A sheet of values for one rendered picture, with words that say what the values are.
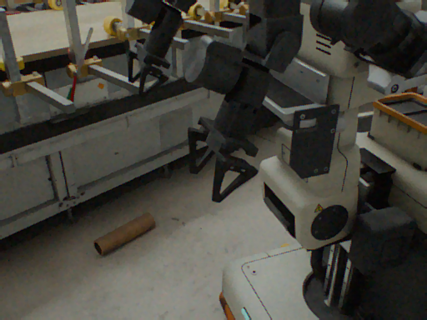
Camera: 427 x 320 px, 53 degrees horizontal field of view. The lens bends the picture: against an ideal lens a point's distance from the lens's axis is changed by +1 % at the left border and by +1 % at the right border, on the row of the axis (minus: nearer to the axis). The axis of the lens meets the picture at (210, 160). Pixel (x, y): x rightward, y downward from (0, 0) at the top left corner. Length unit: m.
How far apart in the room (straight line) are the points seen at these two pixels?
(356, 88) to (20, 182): 1.57
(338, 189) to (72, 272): 1.35
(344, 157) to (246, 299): 0.67
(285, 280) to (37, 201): 1.23
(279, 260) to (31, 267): 1.12
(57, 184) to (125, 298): 0.65
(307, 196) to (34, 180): 1.43
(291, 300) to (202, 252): 0.68
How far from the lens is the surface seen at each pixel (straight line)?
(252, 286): 1.50
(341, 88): 0.93
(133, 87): 1.52
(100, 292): 1.91
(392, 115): 1.21
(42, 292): 1.99
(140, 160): 2.41
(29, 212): 2.17
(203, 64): 0.58
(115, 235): 2.05
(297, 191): 1.02
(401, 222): 1.09
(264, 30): 0.60
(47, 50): 1.87
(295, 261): 1.61
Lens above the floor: 1.37
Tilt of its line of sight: 30 degrees down
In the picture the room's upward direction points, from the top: straight up
